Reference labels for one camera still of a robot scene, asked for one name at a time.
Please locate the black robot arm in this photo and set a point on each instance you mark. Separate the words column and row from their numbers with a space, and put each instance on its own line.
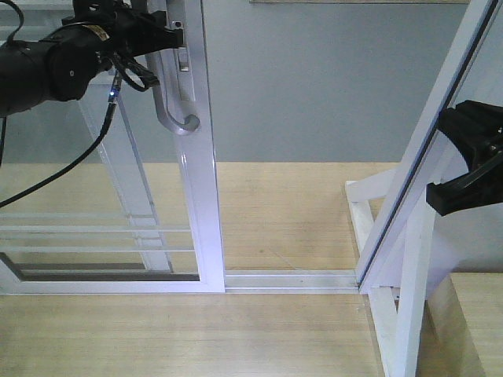
column 60, row 67

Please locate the light wooden box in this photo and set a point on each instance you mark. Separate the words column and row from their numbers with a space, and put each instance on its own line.
column 462, row 333

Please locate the aluminium floor door track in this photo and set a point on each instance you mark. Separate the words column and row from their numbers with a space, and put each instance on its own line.
column 291, row 282

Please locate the white sliding glass door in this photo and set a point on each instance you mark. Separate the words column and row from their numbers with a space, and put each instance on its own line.
column 183, row 180

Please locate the light wooden platform board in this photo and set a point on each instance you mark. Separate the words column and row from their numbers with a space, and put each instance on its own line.
column 274, row 216

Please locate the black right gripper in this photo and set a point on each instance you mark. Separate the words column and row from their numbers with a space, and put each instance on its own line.
column 475, row 129

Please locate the grey metal door handle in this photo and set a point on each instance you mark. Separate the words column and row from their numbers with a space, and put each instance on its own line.
column 171, row 104

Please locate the white diagonal support brace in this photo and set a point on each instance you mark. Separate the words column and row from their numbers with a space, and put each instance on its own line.
column 365, row 220

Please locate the white door frame post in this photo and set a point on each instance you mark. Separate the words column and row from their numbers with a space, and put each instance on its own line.
column 411, row 248

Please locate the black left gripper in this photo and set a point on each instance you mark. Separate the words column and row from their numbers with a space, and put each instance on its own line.
column 131, row 29

